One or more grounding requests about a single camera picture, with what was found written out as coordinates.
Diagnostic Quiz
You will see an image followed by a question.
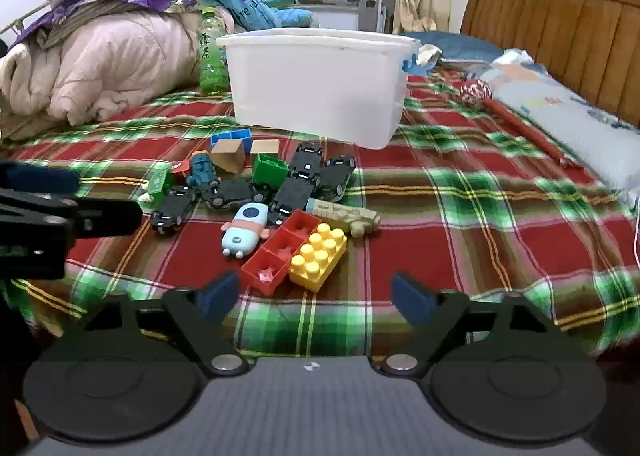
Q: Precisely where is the patchwork pillow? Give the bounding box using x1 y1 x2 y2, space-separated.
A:
465 50 640 191

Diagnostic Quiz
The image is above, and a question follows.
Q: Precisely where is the green building block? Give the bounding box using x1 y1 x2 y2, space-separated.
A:
251 153 290 187

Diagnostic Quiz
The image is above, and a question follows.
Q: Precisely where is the wooden headboard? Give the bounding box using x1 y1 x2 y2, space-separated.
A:
460 0 640 129

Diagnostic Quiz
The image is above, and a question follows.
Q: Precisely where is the wooden cube block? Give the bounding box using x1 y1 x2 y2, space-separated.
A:
209 138 247 175

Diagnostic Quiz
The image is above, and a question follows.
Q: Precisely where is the pink quilt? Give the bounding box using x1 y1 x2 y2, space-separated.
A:
0 10 236 141

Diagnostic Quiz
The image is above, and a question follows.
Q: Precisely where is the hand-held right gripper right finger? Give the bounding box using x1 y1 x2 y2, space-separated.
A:
379 271 562 378

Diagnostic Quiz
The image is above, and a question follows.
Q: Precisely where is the blue building block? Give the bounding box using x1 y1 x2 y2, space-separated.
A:
210 129 253 153

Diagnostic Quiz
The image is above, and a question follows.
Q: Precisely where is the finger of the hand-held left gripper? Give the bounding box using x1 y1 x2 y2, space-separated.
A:
0 189 144 281
0 161 81 195

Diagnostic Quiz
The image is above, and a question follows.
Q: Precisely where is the blue pillow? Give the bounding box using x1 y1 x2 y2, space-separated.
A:
405 30 506 64

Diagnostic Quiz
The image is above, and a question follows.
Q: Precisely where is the black toy car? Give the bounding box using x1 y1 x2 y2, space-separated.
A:
149 187 199 235
267 176 317 227
201 178 268 210
289 141 324 183
316 154 357 203

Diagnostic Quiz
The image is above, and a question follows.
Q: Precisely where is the long red stick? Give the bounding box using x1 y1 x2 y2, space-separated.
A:
481 98 585 171

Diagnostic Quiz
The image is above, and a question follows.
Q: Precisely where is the blue toy train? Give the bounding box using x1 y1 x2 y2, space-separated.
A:
185 150 222 187

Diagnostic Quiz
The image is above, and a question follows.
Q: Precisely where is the tan toy truck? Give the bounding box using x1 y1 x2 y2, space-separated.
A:
305 198 382 239

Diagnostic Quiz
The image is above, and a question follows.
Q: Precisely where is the small green toy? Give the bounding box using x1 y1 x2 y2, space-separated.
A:
138 167 174 211

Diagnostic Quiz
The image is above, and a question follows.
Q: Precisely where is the blue printed blanket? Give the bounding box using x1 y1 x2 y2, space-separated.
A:
215 0 321 34

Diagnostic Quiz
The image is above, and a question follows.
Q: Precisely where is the red building block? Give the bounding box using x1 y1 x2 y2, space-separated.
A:
240 209 322 296

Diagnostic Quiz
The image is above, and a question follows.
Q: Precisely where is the grey panel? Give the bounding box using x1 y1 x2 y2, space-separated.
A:
357 0 398 34

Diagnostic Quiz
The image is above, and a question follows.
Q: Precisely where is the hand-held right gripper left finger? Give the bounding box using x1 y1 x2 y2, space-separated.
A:
82 271 251 378

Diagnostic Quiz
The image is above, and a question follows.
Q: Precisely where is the light blue toy figure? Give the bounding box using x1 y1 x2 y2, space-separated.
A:
220 203 271 259

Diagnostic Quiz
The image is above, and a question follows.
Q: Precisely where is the red white ball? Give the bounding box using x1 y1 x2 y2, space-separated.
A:
460 79 494 109

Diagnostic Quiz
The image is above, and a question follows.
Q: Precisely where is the yellow building block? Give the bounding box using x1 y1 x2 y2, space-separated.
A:
288 222 348 293

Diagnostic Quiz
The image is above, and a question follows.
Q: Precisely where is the green tea bottle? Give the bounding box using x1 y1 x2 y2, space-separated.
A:
198 7 232 96

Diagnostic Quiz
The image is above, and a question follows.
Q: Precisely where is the white cable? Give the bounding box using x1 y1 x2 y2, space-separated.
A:
631 188 640 267

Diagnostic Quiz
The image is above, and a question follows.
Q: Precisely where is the flat wooden block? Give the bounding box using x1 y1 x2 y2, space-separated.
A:
249 138 280 157

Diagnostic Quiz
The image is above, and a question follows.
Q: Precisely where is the cream cloth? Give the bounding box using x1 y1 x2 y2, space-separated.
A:
416 44 444 69

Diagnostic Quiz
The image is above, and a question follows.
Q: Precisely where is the white folded cloth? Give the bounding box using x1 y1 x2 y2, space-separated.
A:
492 50 536 68

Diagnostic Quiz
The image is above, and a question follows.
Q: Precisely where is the white plastic container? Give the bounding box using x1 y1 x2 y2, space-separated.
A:
216 28 431 150

